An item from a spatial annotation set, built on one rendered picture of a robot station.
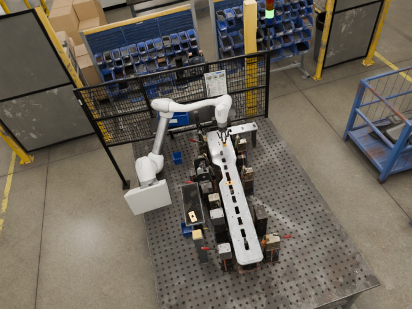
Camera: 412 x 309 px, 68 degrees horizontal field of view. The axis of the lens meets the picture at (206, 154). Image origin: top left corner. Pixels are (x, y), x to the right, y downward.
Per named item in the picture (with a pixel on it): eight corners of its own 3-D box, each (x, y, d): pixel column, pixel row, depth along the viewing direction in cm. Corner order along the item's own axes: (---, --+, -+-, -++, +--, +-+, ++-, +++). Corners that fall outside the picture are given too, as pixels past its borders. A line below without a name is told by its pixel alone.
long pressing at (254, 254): (268, 259, 215) (268, 259, 214) (236, 266, 215) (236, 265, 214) (227, 128, 307) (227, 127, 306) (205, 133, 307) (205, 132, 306)
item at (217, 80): (228, 94, 318) (225, 68, 295) (206, 98, 318) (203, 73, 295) (227, 92, 320) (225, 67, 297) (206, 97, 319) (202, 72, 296)
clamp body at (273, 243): (281, 262, 242) (284, 242, 215) (263, 266, 242) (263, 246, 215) (277, 249, 249) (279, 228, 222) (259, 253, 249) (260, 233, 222)
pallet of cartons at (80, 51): (118, 100, 528) (94, 44, 450) (72, 114, 517) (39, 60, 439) (109, 65, 607) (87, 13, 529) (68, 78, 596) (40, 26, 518)
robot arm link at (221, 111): (226, 124, 265) (229, 114, 273) (225, 110, 254) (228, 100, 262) (214, 122, 268) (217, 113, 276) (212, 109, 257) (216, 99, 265)
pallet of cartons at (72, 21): (113, 61, 618) (93, 8, 540) (74, 70, 613) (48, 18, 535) (112, 34, 698) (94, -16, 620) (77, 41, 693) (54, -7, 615)
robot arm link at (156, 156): (140, 173, 299) (149, 169, 320) (155, 178, 296) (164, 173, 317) (157, 95, 284) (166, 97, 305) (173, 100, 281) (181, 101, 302)
